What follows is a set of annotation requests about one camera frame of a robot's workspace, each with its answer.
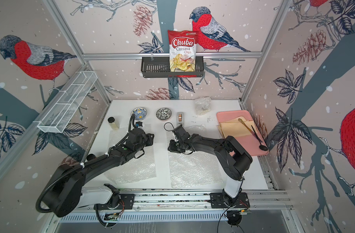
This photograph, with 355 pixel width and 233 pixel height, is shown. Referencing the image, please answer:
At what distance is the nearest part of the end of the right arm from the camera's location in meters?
0.67

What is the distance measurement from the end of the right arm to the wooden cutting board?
0.37m

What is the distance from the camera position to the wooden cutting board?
3.37 ft
